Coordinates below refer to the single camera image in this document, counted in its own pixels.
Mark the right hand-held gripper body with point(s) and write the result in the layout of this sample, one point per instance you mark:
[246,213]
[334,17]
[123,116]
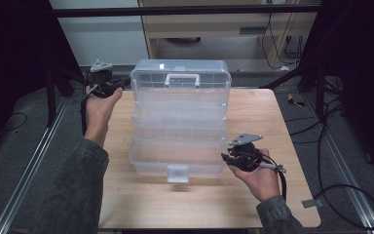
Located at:
[245,157]

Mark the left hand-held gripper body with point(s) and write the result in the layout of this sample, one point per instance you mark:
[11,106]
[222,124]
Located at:
[100,81]

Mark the clear plastic storage box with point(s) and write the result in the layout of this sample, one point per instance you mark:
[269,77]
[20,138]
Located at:
[178,130]

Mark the person's right hand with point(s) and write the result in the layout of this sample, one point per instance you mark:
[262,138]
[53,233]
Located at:
[261,182]

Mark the person's left hand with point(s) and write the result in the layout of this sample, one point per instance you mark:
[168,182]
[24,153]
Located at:
[99,117]

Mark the white cabinet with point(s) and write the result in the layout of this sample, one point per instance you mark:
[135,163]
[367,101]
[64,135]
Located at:
[104,42]

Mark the black metal stand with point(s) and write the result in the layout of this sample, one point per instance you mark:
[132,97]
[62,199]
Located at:
[319,94]
[50,97]

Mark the black and yellow tape strip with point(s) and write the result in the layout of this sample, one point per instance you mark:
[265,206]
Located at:
[294,101]

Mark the grey tape piece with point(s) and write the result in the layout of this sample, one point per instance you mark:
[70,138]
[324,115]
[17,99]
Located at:
[312,203]

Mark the black horizontal bar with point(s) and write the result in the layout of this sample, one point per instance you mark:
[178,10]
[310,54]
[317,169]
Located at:
[175,11]

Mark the dark curtain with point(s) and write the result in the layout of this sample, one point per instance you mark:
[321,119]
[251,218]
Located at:
[363,81]
[9,65]

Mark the wooden desk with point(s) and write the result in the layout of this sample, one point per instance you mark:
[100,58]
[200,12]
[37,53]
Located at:
[207,24]

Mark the metal floor rail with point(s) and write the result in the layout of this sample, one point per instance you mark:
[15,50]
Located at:
[29,169]
[347,182]

